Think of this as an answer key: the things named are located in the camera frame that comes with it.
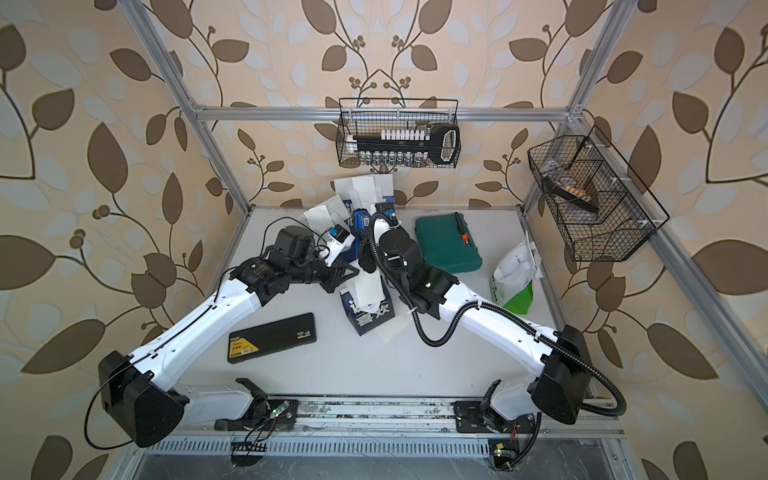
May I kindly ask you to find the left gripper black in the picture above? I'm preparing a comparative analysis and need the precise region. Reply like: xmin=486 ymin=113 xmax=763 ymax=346
xmin=284 ymin=254 xmax=359 ymax=292

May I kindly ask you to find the small blue white bag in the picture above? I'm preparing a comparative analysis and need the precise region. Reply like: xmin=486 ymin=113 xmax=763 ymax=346
xmin=340 ymin=272 xmax=395 ymax=336

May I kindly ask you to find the blue stapler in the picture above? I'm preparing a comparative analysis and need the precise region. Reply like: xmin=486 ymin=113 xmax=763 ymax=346
xmin=352 ymin=208 xmax=370 ymax=241

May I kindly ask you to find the pale yellow receipt sheet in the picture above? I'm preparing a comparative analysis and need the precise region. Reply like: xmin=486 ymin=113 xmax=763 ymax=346
xmin=374 ymin=313 xmax=412 ymax=343

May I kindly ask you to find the large blue white tote bag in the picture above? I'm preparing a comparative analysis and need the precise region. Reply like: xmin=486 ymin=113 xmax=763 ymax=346
xmin=334 ymin=174 xmax=395 ymax=213

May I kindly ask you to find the green white tissue pack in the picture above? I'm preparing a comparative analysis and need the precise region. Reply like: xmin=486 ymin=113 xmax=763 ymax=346
xmin=490 ymin=233 xmax=542 ymax=315

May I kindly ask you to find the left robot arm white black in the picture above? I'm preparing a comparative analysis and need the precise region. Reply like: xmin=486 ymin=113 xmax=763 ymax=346
xmin=93 ymin=225 xmax=359 ymax=447

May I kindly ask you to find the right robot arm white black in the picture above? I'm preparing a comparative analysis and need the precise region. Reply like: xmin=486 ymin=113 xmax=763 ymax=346
xmin=361 ymin=219 xmax=598 ymax=431

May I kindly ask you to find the black flat box yellow label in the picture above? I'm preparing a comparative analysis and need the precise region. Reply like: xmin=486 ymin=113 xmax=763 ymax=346
xmin=227 ymin=313 xmax=317 ymax=364

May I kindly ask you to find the black socket tool set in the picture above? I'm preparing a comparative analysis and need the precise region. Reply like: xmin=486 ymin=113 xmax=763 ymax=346
xmin=337 ymin=123 xmax=461 ymax=168

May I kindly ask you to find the dark brush in basket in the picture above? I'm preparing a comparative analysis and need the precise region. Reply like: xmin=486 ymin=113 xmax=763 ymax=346
xmin=542 ymin=175 xmax=599 ymax=213

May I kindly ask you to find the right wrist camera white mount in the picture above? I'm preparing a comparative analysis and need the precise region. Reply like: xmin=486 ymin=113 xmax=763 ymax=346
xmin=374 ymin=202 xmax=399 ymax=231

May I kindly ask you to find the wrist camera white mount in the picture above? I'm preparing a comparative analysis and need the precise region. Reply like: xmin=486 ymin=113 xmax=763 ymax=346
xmin=323 ymin=224 xmax=355 ymax=267
xmin=374 ymin=202 xmax=399 ymax=231

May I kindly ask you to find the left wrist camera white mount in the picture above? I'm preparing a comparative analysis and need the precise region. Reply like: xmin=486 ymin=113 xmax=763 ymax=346
xmin=323 ymin=224 xmax=355 ymax=267

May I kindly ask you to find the black corrugated cable conduit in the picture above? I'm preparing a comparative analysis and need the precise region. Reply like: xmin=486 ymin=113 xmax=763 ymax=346
xmin=367 ymin=212 xmax=628 ymax=418

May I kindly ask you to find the back wall wire basket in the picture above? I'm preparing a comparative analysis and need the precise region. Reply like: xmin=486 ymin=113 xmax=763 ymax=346
xmin=335 ymin=96 xmax=461 ymax=172

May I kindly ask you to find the wall wire basket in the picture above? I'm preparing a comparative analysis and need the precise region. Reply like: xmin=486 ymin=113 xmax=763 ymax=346
xmin=335 ymin=96 xmax=461 ymax=172
xmin=527 ymin=126 xmax=670 ymax=262

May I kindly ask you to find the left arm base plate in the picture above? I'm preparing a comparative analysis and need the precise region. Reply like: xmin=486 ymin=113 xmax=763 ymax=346
xmin=214 ymin=399 xmax=299 ymax=431

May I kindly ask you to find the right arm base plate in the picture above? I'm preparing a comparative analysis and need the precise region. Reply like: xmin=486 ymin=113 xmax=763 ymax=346
xmin=453 ymin=400 xmax=536 ymax=435

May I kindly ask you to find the aluminium rail front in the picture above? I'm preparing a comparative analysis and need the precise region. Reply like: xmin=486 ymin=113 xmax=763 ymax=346
xmin=128 ymin=394 xmax=625 ymax=460

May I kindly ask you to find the right wall wire basket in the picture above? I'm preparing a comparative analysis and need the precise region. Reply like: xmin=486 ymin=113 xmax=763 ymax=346
xmin=527 ymin=126 xmax=670 ymax=262

